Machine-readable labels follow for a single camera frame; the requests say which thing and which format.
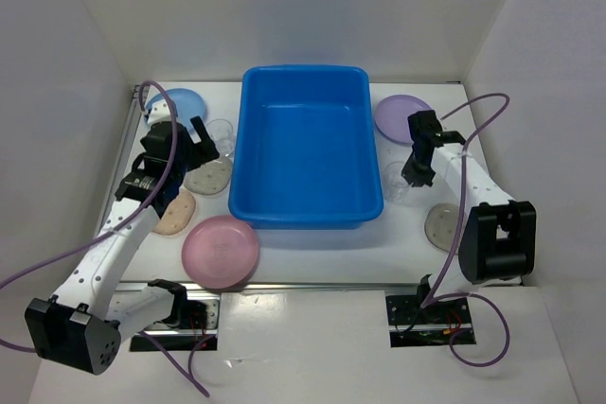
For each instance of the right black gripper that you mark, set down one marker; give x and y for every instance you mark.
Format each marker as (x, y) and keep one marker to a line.
(413, 176)

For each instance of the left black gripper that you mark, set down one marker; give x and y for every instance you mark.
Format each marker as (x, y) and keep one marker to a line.
(206, 145)

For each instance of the clear plastic cup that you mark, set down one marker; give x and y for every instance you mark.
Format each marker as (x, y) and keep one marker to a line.
(222, 133)
(395, 187)

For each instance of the purple round plate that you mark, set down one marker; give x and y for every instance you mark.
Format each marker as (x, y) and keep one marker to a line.
(391, 117)

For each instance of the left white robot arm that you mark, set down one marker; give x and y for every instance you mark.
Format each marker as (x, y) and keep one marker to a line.
(81, 325)

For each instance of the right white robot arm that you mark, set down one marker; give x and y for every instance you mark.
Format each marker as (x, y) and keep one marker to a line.
(494, 236)

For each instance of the blue plastic bin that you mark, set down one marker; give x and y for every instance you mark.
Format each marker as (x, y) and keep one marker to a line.
(305, 155)

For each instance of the grey textured glass plate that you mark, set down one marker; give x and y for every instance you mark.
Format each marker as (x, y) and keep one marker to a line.
(210, 178)

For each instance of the light blue round plate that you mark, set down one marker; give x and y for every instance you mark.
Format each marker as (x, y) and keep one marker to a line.
(187, 105)

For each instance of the grey glass plate right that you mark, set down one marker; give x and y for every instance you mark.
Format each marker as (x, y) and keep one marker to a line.
(440, 225)

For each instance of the beige textured glass plate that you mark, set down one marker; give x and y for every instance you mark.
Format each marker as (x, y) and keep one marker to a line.
(177, 215)

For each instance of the pink round plate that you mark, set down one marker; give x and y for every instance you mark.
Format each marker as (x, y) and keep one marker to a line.
(220, 252)

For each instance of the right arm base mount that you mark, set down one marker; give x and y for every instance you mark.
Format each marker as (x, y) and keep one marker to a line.
(410, 326)

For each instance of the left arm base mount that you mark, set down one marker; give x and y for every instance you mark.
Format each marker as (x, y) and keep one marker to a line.
(200, 325)

